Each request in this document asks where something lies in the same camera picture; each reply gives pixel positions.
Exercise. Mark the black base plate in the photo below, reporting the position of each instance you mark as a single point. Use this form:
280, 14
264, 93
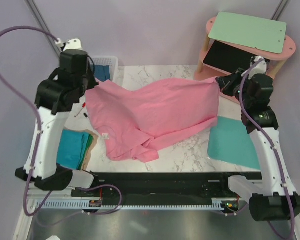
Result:
185, 188

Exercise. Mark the red capped marker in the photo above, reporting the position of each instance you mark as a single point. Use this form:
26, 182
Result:
82, 108

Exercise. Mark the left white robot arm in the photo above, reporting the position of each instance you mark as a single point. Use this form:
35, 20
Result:
41, 166

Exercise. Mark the light green board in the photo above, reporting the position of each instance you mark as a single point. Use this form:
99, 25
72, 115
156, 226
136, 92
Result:
249, 31

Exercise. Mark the aluminium rail frame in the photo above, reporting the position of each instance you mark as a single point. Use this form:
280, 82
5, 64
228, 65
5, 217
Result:
36, 193

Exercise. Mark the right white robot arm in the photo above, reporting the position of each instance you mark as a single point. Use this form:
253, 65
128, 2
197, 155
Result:
277, 199

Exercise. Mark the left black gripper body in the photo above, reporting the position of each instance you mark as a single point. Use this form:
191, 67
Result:
89, 81

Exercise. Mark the folded green t-shirt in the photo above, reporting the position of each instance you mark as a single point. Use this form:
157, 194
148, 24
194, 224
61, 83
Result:
87, 147

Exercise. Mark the pink t-shirt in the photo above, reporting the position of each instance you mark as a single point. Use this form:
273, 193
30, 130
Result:
138, 124

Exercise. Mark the folded tan t-shirt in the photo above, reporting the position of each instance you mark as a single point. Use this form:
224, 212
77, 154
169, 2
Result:
89, 153

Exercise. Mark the black clipboard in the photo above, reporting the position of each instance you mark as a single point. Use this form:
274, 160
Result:
227, 58

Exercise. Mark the white plastic basket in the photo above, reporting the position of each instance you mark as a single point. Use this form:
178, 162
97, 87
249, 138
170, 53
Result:
110, 61

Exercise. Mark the white cable duct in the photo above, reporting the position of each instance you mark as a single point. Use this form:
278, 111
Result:
76, 204

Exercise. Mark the teal folding board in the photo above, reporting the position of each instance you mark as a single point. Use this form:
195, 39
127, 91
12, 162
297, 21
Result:
229, 142

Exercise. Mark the folded teal t-shirt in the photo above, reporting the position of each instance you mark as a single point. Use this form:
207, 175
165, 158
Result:
72, 147

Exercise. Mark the dark blue t-shirt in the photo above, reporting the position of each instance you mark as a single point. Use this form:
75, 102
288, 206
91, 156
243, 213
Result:
101, 73

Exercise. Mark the pink three-tier shelf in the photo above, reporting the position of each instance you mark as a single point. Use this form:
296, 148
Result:
277, 60

